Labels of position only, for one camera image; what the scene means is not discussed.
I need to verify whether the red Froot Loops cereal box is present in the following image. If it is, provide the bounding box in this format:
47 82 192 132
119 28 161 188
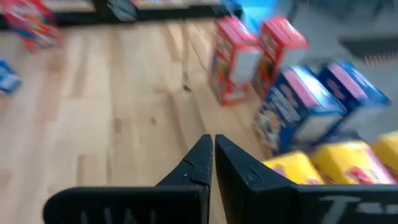
251 16 311 100
207 16 265 106
0 0 65 54

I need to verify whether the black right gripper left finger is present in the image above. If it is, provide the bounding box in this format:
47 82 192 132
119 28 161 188
43 134 214 224

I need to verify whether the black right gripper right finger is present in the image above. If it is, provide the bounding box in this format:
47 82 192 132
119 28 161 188
215 134 398 224

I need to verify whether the blue Frosted Flakes cereal box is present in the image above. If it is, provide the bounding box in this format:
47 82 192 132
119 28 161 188
317 59 392 134
253 65 348 156
0 58 23 96

